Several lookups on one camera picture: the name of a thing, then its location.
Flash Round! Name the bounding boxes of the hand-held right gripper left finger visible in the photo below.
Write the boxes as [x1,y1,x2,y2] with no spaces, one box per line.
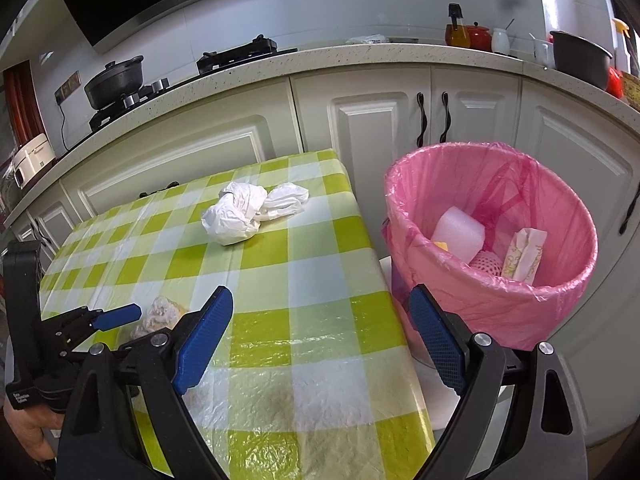
[54,285,235,480]

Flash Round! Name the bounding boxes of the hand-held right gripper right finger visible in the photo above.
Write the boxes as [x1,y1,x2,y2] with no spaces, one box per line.
[408,283,589,480]

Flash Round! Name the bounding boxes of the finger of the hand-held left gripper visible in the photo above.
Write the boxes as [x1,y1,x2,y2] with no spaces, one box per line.
[41,302,143,357]

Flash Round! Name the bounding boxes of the beige paper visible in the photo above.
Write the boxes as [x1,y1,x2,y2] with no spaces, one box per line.
[129,296,189,341]

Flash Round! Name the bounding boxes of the pink trash bin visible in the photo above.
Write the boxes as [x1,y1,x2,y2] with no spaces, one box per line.
[382,142,599,353]

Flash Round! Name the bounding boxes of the pink foam fruit net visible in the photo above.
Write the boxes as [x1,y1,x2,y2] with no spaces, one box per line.
[470,251,504,277]

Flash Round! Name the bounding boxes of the large white foam block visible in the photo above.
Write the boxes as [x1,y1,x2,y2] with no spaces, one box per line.
[430,205,488,264]

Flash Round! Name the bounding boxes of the patterned paper packet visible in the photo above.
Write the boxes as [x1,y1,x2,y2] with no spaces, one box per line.
[500,227,549,282]

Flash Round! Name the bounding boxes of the white plastic bag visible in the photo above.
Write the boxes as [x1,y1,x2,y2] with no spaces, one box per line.
[201,181,311,247]

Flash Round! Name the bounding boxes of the person's left hand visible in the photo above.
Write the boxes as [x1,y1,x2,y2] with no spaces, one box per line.
[2,400,62,462]

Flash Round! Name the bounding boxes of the green checked tablecloth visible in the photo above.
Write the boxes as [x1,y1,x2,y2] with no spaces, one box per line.
[39,149,436,480]

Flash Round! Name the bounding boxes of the white rice cooker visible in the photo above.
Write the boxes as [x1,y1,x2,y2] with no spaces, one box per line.
[11,134,56,190]

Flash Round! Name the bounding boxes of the wide white cabinet door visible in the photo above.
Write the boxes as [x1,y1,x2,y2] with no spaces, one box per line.
[60,77,304,217]

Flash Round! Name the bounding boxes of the red curtain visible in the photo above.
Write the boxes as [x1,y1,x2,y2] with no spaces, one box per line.
[2,59,39,147]

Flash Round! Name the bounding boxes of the black burner grate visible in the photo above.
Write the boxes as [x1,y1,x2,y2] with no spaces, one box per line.
[89,85,174,130]
[196,35,279,75]

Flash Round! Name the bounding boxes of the black cooking pot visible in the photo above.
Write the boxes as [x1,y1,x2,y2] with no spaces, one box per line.
[84,56,146,110]

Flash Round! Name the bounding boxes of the black glass gas cooktop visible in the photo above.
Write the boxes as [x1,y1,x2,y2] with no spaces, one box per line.
[62,46,299,154]

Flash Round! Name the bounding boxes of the speckled kitchen countertop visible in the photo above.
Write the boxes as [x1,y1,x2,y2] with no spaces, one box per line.
[0,42,640,226]

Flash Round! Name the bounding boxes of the white jar with spoon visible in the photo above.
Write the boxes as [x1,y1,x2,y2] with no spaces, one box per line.
[491,19,517,57]

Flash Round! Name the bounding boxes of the red lidded pot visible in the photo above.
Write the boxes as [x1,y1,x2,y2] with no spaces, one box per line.
[467,21,494,53]

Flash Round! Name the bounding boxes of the amber bottle with black top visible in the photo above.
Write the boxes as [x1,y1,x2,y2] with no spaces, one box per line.
[445,4,471,49]

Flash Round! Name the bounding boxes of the black inner cooking bowl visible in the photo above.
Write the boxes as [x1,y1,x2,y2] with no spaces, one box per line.
[549,30,614,90]

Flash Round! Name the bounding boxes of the patterned box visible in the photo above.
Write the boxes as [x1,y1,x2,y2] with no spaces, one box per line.
[620,71,640,109]

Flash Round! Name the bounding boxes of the yellow spray bottle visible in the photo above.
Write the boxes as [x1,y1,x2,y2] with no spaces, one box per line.
[611,17,632,74]

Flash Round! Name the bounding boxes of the black power cable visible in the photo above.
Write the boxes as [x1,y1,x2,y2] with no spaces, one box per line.
[58,101,72,153]

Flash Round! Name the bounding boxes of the brown wall socket panel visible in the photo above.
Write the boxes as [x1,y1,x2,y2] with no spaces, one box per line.
[54,72,82,104]

